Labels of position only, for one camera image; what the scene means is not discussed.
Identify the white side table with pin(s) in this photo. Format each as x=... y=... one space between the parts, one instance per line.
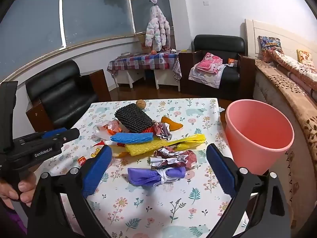
x=128 y=76

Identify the white floral cloth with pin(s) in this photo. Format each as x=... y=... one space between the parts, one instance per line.
x=208 y=79

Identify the quilted mattress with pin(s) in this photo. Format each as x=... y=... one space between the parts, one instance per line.
x=265 y=86

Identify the purple face mask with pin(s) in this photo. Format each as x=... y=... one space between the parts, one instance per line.
x=148 y=176

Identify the red white plastic wrapper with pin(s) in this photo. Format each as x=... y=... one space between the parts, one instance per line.
x=110 y=129

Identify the blue foam net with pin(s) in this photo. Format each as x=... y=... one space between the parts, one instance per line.
x=133 y=137

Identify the white dotted puffer jacket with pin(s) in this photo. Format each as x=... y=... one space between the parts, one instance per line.
x=157 y=29

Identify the pink folded blanket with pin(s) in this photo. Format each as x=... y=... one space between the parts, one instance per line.
x=209 y=63

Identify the small orange box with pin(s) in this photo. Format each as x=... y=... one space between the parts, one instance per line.
x=231 y=62

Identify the plaid tablecloth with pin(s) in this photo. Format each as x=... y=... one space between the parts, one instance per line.
x=146 y=60

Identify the red knitted cloth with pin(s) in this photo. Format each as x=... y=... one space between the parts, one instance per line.
x=149 y=129

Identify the pink plastic bin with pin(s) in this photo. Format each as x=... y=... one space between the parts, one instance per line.
x=257 y=133

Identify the yellow mesh bag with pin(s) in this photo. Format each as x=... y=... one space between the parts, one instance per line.
x=188 y=140

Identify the brown walnut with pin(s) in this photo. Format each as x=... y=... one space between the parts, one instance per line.
x=141 y=103

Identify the large curved window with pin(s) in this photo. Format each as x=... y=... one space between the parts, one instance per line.
x=62 y=17

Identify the stack of books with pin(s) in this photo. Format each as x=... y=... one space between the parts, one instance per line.
x=125 y=54

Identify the yellow flowered pillow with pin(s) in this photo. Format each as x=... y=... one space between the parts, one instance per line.
x=306 y=58

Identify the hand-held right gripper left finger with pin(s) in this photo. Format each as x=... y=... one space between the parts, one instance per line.
x=96 y=171

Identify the colourful printed pillow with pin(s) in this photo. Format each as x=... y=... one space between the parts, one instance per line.
x=270 y=47

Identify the yellow foam net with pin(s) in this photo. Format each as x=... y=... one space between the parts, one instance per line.
x=143 y=148

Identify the cream bed headboard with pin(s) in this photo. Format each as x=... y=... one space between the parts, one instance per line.
x=272 y=32

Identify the yellow knitted cloth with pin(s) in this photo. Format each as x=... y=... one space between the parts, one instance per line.
x=119 y=155

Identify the black foam net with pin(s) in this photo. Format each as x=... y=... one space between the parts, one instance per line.
x=133 y=119

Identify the orange dotted quilt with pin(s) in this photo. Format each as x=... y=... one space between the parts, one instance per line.
x=297 y=70

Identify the black leather armchair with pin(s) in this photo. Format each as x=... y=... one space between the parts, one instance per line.
x=57 y=91

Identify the red snack packet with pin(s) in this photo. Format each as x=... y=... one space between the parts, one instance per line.
x=81 y=161

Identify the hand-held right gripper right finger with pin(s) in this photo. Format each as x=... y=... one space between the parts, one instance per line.
x=220 y=171

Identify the floral tablecloth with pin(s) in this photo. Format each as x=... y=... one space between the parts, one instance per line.
x=148 y=203

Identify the brown leaf-patterned blanket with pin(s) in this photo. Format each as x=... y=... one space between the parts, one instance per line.
x=297 y=109

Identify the person's left hand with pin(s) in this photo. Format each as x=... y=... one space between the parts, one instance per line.
x=24 y=186

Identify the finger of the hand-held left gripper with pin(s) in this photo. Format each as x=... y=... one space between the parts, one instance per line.
x=70 y=135
x=53 y=133

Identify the large patterned wrapper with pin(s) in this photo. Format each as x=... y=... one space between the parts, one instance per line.
x=173 y=160

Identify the black armchair with wooden sides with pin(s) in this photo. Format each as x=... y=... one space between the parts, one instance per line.
x=218 y=44

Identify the maroon patterned cloth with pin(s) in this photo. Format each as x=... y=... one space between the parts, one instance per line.
x=162 y=131

